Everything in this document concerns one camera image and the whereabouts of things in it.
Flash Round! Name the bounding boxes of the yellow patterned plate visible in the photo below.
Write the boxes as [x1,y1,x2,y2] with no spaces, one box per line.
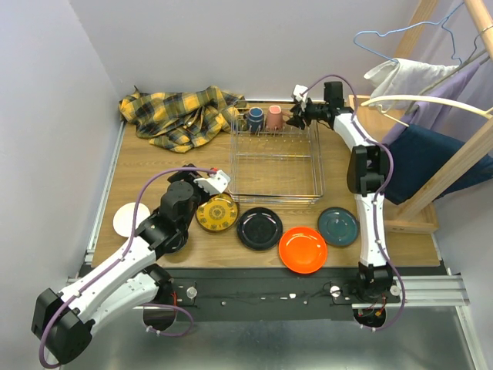
[195,193,240,233]

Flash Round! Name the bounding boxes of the white small plate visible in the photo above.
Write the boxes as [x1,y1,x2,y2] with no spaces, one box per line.
[112,202,150,238]

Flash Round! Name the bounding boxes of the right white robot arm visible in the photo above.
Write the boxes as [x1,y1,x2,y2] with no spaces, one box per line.
[287,81,394,302]

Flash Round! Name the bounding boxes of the purple cable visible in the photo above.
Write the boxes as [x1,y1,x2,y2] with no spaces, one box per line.
[304,73,407,332]
[38,166,220,367]

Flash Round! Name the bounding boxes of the teal blue plate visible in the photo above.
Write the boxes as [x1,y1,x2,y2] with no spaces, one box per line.
[317,207,359,247]

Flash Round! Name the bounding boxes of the blue mug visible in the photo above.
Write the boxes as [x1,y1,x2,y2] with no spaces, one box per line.
[240,106,264,134]

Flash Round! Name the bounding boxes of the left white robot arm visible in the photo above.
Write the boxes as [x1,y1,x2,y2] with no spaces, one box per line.
[31,165,230,369]

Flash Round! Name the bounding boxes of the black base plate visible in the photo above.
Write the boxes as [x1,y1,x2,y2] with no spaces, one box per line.
[126,265,401,323]

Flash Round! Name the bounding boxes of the orange plate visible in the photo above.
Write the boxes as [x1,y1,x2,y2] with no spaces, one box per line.
[278,227,328,274]

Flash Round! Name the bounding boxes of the pink white mug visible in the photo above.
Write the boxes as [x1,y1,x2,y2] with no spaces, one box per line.
[265,105,287,132]

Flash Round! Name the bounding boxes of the yellow plaid shirt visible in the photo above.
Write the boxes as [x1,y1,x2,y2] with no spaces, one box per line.
[119,86,247,153]

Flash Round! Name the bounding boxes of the aluminium rail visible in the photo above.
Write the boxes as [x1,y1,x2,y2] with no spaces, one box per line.
[74,274,469,317]

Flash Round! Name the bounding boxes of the white camera module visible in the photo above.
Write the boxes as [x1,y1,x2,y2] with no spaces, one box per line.
[292,84,308,109]
[193,170,230,196]

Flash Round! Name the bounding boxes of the navy blue garment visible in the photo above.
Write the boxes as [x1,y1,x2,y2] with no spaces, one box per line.
[381,126,493,205]

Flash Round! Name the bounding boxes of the wire metal dish rack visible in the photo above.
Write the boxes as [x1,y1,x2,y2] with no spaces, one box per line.
[228,101,325,204]

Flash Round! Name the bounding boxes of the white cloth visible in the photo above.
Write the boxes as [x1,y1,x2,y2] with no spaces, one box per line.
[364,58,456,99]

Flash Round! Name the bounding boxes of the right white camera module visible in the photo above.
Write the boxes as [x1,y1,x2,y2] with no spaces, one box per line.
[292,84,308,109]

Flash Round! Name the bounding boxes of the blue wire hanger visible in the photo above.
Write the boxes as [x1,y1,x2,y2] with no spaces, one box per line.
[353,1,487,66]

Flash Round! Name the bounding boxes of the left white camera module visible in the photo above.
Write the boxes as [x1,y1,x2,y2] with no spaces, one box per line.
[193,170,230,196]

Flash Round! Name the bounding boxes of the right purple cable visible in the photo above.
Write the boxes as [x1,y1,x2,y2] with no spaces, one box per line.
[304,73,407,332]

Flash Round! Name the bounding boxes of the purple garment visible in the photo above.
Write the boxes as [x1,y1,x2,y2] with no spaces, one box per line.
[401,60,492,142]

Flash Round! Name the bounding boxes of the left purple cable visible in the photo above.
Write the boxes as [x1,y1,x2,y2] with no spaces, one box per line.
[38,166,220,367]

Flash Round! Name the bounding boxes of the wooden clothes rack frame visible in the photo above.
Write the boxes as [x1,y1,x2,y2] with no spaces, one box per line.
[393,0,493,220]

